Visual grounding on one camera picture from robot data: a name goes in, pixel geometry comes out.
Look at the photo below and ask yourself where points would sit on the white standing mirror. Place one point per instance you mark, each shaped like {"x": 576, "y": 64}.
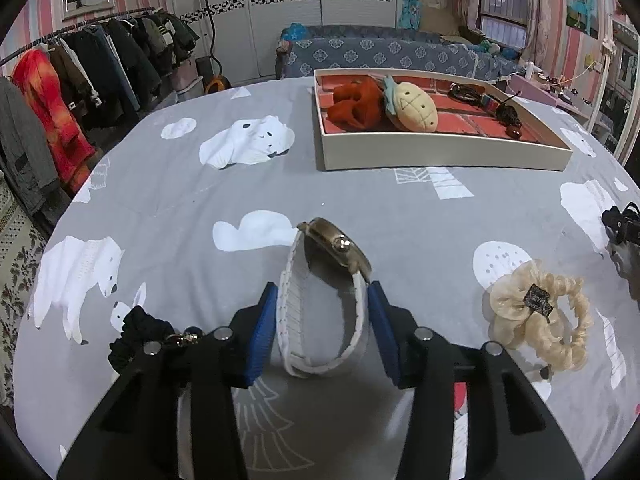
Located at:
{"x": 627, "y": 80}

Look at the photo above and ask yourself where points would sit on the cream scrunchie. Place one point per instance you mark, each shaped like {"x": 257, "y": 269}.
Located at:
{"x": 515, "y": 300}

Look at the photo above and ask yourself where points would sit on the barred window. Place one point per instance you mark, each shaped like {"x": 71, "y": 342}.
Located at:
{"x": 500, "y": 5}

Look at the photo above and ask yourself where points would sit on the black hair claw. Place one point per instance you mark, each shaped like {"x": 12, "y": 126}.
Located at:
{"x": 622, "y": 222}

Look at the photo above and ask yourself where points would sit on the white sliding door wardrobe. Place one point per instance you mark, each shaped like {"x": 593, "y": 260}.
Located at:
{"x": 285, "y": 35}

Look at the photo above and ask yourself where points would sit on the pile of plush toys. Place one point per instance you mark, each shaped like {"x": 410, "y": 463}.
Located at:
{"x": 495, "y": 50}

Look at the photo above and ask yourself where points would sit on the row of hanging clothes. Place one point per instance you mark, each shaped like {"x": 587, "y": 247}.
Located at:
{"x": 115, "y": 70}

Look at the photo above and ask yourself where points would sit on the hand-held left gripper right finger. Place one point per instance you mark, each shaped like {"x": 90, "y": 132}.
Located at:
{"x": 385, "y": 330}

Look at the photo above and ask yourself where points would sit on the beige tray with red lining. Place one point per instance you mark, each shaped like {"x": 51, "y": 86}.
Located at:
{"x": 425, "y": 155}

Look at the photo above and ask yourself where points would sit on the blue plastic bag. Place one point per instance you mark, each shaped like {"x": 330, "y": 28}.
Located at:
{"x": 292, "y": 33}

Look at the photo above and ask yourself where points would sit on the orange plush toy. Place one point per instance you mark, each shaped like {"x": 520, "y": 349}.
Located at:
{"x": 355, "y": 105}

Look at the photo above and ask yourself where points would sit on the black garment steamer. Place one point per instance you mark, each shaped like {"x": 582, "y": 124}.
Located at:
{"x": 217, "y": 82}

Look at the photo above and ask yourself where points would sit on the black scrunchie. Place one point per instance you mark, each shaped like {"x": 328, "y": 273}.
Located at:
{"x": 140, "y": 330}

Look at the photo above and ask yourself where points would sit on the metal clothes rack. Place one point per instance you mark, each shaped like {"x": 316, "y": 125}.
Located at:
{"x": 75, "y": 27}

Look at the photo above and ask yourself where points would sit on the pineapple plush charm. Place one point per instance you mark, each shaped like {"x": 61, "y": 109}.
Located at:
{"x": 412, "y": 107}

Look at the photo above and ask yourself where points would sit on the pink cabinet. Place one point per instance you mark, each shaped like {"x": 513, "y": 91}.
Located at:
{"x": 535, "y": 91}

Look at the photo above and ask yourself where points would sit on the sofa with blue patterned cover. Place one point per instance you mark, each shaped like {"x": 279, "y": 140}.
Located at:
{"x": 350, "y": 52}

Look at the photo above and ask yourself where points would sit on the blue patterned bag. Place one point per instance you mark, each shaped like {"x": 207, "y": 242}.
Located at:
{"x": 409, "y": 15}

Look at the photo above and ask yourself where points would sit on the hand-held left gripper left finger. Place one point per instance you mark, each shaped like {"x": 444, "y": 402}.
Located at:
{"x": 262, "y": 330}

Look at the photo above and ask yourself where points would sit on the patterned knit cloth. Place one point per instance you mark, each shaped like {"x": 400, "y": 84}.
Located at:
{"x": 15, "y": 285}

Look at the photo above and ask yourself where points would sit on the unframed couple wall poster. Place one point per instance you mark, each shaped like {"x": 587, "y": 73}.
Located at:
{"x": 582, "y": 5}

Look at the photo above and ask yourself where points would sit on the grey polar bear bedsheet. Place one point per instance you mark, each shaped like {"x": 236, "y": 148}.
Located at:
{"x": 200, "y": 240}

